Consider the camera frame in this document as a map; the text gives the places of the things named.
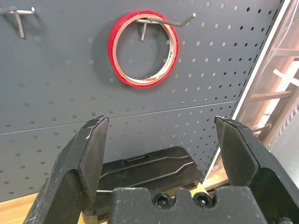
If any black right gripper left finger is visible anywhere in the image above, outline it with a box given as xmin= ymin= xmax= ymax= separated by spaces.
xmin=23 ymin=115 xmax=109 ymax=224

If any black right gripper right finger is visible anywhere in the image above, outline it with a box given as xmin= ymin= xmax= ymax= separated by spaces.
xmin=214 ymin=115 xmax=299 ymax=224

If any grey metal pegboard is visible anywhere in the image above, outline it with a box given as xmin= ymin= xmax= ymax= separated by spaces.
xmin=0 ymin=0 xmax=285 ymax=203

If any black plastic tool case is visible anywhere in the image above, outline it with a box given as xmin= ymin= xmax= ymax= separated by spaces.
xmin=94 ymin=146 xmax=203 ymax=222

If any brown wooden rack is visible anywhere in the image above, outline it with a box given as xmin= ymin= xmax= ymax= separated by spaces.
xmin=240 ymin=46 xmax=299 ymax=145

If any red tape roll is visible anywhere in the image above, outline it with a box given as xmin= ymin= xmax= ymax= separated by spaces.
xmin=108 ymin=10 xmax=180 ymax=89

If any silver peg hook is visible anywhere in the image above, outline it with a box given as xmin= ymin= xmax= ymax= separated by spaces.
xmin=136 ymin=13 xmax=197 ymax=42
xmin=0 ymin=6 xmax=37 ymax=38

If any white frame post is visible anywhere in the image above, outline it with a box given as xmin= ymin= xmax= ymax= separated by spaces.
xmin=202 ymin=0 xmax=294 ymax=187

